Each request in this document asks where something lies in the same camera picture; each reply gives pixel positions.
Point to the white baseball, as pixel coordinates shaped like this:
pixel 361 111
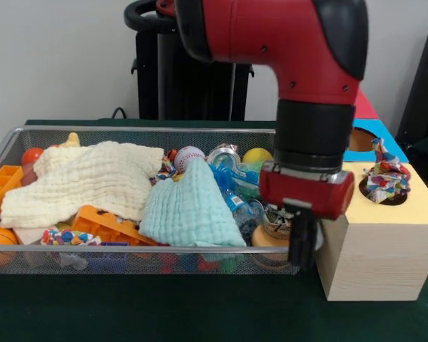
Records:
pixel 189 158

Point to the cream muslin cloth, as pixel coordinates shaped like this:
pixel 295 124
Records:
pixel 75 178

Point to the wooden three-hole box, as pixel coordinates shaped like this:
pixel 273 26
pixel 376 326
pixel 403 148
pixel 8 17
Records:
pixel 378 249

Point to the mint green muslin cloth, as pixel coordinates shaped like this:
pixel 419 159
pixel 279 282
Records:
pixel 192 210

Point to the silver mesh bin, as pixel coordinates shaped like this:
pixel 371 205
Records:
pixel 128 261

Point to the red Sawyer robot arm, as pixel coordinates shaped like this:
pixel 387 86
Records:
pixel 289 42

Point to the dark green table cloth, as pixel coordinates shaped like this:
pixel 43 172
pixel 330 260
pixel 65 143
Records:
pixel 164 310

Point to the orange plastic grid tray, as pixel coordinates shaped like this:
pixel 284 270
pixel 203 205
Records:
pixel 1 181

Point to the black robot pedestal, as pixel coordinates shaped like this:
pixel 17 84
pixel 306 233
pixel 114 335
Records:
pixel 185 89

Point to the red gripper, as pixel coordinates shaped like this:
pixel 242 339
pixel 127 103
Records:
pixel 306 192

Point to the crushed drink can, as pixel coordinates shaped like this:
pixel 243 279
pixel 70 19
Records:
pixel 276 222

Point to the orange plastic toy block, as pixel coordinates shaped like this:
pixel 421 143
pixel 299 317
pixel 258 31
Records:
pixel 103 224

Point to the red-orange ball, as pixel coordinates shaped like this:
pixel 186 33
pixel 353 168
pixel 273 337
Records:
pixel 32 156

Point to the yellow ball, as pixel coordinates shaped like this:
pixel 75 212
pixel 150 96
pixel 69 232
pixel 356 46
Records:
pixel 257 156

